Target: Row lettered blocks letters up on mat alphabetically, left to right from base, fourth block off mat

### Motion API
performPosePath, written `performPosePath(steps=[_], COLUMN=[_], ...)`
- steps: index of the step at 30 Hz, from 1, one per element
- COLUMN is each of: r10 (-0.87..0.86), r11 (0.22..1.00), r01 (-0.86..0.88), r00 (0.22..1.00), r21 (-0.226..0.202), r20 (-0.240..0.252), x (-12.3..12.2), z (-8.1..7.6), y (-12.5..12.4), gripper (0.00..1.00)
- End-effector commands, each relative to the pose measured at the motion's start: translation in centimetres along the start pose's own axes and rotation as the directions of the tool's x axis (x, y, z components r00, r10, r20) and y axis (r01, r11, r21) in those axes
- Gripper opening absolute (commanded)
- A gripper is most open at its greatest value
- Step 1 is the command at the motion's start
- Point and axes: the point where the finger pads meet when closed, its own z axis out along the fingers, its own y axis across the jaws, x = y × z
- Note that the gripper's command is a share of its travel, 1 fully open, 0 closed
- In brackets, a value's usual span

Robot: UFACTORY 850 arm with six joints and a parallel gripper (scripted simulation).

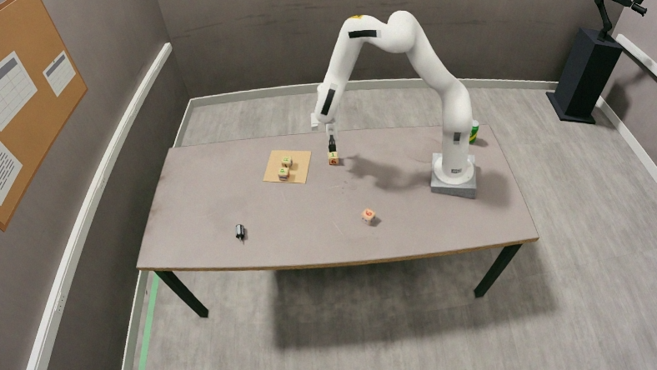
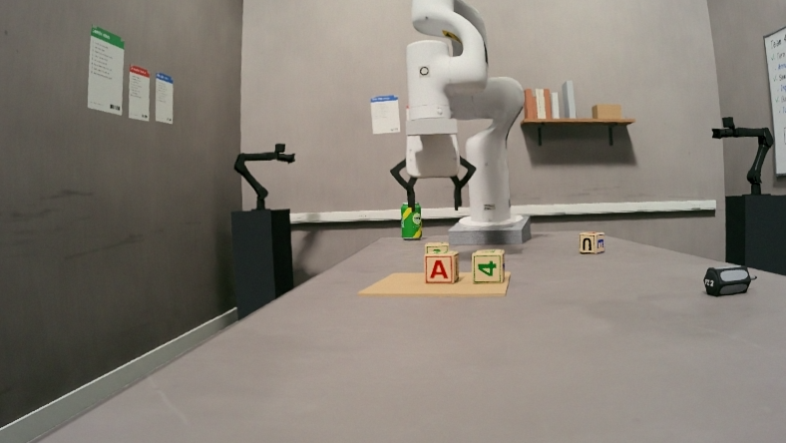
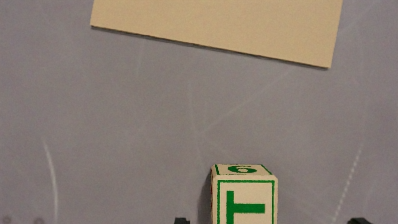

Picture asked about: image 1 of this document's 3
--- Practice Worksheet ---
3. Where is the tan flat mat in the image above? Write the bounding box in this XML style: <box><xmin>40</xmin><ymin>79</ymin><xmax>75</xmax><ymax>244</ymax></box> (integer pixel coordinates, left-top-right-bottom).
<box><xmin>263</xmin><ymin>150</ymin><xmax>311</xmax><ymax>183</ymax></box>

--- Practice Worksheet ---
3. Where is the green drink can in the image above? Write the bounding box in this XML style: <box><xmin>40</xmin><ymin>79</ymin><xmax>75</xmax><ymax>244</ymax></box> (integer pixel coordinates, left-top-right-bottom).
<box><xmin>469</xmin><ymin>120</ymin><xmax>479</xmax><ymax>143</ymax></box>

